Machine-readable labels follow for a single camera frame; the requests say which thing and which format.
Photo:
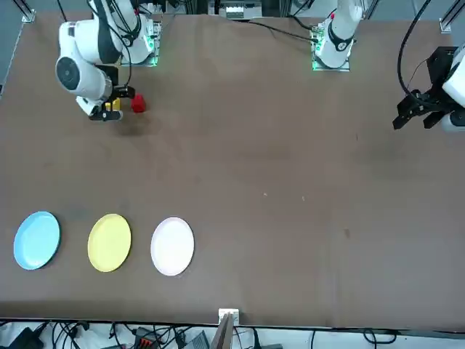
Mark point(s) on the white plate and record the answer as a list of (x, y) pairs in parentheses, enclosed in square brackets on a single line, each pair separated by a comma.
[(172, 246)]

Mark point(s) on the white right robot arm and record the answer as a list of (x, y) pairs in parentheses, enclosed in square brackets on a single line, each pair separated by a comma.
[(83, 40)]

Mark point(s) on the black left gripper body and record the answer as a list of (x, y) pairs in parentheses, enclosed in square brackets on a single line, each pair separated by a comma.
[(437, 65)]

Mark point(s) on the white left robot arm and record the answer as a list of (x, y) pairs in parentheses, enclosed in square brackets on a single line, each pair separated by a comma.
[(339, 40)]

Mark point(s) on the dark ribbed power supply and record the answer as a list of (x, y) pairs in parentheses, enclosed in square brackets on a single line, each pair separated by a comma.
[(199, 341)]

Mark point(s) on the aluminium corner bracket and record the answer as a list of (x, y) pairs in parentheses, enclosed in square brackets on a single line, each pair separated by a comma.
[(29, 16), (446, 25)]

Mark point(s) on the orange and black device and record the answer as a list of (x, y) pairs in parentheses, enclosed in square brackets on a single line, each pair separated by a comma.
[(145, 340)]

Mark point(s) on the aluminium camera post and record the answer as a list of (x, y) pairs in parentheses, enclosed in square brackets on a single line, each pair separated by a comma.
[(223, 334)]

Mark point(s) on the yellow cube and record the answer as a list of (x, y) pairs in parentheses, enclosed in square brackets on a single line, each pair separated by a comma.
[(115, 104)]

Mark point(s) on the blue plate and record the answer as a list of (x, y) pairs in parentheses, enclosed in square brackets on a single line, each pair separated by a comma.
[(37, 240)]

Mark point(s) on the red cube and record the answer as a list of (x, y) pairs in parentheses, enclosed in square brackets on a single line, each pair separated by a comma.
[(139, 103)]

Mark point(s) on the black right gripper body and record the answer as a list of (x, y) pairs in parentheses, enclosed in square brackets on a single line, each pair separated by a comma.
[(114, 77)]

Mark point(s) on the yellow plate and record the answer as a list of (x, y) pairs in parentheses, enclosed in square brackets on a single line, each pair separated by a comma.
[(109, 242)]

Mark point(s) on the flat dark box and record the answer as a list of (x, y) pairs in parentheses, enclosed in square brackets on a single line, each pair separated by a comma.
[(25, 340)]

